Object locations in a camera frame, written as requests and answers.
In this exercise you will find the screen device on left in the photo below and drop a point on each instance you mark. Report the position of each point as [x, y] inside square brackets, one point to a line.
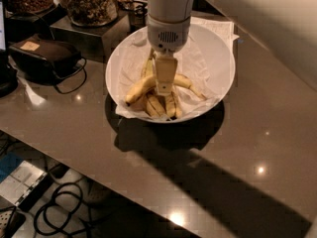
[8, 75]

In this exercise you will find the white paper liner in bowl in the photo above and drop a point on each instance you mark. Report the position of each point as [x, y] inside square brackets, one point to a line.
[131, 56]

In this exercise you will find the yellow banana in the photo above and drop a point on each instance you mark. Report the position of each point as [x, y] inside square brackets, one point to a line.
[145, 84]

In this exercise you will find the left lower banana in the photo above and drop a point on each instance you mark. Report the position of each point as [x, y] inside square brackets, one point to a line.
[151, 102]

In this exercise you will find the white paper under bowl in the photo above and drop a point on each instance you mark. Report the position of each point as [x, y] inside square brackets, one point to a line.
[224, 29]

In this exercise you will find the dark metal stand block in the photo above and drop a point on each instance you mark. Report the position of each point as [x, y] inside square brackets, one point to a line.
[94, 43]

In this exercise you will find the white bowl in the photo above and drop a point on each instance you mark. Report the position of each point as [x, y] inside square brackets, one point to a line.
[219, 58]

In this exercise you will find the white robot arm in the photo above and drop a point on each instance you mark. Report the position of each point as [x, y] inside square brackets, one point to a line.
[287, 28]

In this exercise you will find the grey box on floor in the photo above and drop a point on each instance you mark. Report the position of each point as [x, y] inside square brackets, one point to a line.
[16, 183]

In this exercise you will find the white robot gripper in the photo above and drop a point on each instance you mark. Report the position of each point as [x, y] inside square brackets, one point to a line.
[167, 37]

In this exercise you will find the glass jar of granola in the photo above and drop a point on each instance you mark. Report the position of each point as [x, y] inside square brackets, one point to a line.
[91, 13]

